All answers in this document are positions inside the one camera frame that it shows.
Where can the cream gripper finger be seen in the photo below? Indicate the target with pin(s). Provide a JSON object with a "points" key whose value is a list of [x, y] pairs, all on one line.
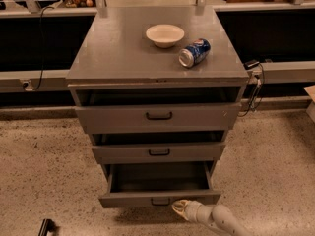
{"points": [[179, 207]]}

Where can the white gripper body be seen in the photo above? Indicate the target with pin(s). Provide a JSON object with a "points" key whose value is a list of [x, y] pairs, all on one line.
{"points": [[194, 210]]}

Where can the grey bottom drawer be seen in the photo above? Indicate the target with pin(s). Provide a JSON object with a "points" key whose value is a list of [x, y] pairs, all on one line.
{"points": [[159, 184]]}

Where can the grey drawer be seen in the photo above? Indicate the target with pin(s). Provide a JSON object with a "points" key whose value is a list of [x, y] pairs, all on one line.
{"points": [[153, 112], [157, 147], [159, 184]]}

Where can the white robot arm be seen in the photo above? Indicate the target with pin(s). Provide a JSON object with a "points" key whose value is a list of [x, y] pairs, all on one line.
{"points": [[218, 218]]}

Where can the grey middle drawer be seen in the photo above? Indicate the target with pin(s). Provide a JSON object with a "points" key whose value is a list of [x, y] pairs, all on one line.
{"points": [[157, 147]]}

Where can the grey top drawer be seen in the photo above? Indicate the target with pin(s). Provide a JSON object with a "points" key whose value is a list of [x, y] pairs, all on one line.
{"points": [[153, 112]]}

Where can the grey drawer cabinet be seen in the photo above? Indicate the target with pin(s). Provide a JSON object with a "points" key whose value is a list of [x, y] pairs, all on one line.
{"points": [[118, 58]]}

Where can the black object on floor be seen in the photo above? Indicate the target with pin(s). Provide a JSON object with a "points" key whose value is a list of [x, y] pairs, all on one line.
{"points": [[48, 228]]}

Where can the blue soda can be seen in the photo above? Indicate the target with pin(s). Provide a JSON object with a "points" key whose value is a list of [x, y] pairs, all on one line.
{"points": [[194, 53]]}

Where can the white ceramic bowl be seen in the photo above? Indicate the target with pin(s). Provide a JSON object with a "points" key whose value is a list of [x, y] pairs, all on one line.
{"points": [[165, 36]]}

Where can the black power adapter with cables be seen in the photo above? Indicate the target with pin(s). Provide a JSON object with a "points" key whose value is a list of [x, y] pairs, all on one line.
{"points": [[256, 81]]}

